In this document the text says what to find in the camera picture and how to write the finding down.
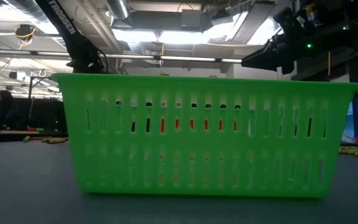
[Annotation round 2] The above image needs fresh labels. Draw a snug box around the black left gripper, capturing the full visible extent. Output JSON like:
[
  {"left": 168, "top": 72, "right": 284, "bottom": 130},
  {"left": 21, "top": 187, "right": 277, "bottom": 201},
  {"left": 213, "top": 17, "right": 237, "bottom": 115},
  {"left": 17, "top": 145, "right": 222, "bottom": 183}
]
[{"left": 66, "top": 46, "right": 109, "bottom": 75}]

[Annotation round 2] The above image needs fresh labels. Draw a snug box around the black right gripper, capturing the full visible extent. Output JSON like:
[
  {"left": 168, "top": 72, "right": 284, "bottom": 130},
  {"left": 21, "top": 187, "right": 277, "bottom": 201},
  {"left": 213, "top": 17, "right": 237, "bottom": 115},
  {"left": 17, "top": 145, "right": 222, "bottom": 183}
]
[{"left": 241, "top": 27, "right": 358, "bottom": 75}]

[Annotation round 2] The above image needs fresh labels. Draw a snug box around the dark monitor screen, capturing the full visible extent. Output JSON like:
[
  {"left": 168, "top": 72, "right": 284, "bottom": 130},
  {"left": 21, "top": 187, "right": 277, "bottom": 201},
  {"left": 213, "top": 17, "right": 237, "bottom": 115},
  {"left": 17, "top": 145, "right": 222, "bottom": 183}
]
[{"left": 19, "top": 98, "right": 65, "bottom": 131}]

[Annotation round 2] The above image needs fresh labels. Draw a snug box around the yellow gripper tag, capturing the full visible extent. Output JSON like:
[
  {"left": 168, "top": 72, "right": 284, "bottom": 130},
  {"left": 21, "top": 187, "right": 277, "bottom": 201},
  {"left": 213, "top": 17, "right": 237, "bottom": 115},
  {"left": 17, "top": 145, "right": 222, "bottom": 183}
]
[{"left": 305, "top": 2, "right": 318, "bottom": 18}]

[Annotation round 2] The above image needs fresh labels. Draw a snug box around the long tube light fixture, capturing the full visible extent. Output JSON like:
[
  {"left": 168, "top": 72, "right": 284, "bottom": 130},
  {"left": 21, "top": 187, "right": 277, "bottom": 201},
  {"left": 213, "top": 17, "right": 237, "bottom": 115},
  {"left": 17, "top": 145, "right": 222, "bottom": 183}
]
[{"left": 0, "top": 49, "right": 244, "bottom": 65}]

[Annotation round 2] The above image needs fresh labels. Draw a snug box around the grey ceiling unit box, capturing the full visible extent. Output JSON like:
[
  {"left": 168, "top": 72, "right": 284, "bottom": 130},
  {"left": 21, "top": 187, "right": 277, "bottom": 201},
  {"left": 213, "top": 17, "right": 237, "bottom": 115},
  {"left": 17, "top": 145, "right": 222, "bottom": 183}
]
[{"left": 180, "top": 9, "right": 203, "bottom": 31}]

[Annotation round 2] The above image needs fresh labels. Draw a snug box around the person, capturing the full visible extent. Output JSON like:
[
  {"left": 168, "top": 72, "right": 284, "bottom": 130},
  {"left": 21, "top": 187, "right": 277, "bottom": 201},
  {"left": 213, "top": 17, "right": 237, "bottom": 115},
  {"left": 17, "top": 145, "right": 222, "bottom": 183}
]
[{"left": 0, "top": 90, "right": 20, "bottom": 130}]

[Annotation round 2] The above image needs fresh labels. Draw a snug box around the green plastic basket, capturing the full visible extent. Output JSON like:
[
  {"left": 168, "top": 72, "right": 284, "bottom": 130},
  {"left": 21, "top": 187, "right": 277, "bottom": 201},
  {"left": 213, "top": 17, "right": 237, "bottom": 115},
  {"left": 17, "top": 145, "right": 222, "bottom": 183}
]
[{"left": 50, "top": 72, "right": 358, "bottom": 199}]

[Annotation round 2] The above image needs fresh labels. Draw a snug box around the silver rectangular air duct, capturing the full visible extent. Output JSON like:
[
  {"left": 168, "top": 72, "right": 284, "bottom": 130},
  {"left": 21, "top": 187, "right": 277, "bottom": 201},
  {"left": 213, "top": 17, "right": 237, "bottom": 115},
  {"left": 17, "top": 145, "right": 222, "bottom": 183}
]
[{"left": 209, "top": 0, "right": 284, "bottom": 46}]

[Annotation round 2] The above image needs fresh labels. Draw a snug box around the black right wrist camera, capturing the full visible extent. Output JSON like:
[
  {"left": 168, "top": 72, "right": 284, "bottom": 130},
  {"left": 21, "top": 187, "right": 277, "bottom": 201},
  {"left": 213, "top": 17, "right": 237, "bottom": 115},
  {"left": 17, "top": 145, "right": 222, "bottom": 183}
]
[{"left": 273, "top": 6, "right": 307, "bottom": 37}]

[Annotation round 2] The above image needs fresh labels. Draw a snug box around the silver round air duct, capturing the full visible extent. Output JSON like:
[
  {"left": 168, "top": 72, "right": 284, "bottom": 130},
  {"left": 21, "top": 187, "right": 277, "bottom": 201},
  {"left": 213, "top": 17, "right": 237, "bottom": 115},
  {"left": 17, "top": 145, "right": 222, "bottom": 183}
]
[{"left": 106, "top": 0, "right": 130, "bottom": 20}]

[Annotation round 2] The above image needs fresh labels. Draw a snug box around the black ceiling reel yellow cable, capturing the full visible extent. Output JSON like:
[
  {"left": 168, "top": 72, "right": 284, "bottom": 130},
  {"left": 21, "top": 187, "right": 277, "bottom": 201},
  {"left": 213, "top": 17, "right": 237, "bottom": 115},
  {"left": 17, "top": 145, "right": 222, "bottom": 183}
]
[{"left": 14, "top": 24, "right": 37, "bottom": 50}]

